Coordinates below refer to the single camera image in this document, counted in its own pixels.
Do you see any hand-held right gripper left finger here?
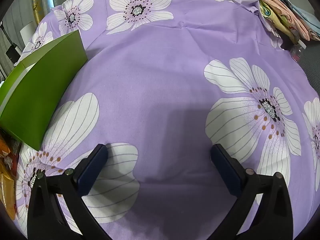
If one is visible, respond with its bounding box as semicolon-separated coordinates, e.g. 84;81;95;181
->
27;144;112;240

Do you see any black device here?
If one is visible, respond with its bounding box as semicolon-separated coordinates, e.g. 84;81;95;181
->
5;44;22;65

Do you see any white cylindrical appliance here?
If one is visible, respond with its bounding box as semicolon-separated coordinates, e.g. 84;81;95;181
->
20;21;35;45

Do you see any green cardboard box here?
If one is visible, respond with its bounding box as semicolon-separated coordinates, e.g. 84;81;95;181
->
0;29;88;152

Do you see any purple floral bedsheet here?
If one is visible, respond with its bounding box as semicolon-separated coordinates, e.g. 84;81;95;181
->
15;0;320;240

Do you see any pile of folded cloths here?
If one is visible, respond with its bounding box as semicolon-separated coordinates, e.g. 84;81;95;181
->
234;0;320;42

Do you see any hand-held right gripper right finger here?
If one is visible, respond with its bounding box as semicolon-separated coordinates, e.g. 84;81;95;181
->
210;144;293;240

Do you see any yellow snack packet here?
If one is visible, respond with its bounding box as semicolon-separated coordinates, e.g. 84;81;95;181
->
0;160;18;220

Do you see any gold patterned curtain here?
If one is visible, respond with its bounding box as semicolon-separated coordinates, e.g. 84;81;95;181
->
31;0;54;22

